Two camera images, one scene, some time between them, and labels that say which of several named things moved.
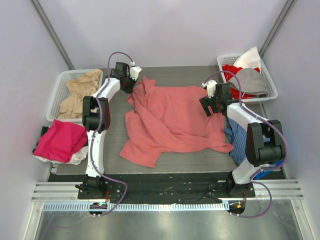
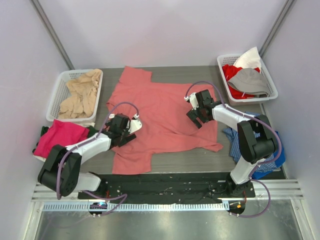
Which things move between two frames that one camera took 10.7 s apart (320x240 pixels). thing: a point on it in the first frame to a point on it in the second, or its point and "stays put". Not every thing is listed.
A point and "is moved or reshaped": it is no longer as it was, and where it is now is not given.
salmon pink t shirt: [170, 119] is moved or reshaped
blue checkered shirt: [236, 136] stays put
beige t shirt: [85, 85] stays put
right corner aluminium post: [285, 11] stays put
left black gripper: [128, 86] to [122, 137]
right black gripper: [208, 105] to [198, 114]
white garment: [250, 59] stays put
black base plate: [167, 186] stays put
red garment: [235, 93] stays put
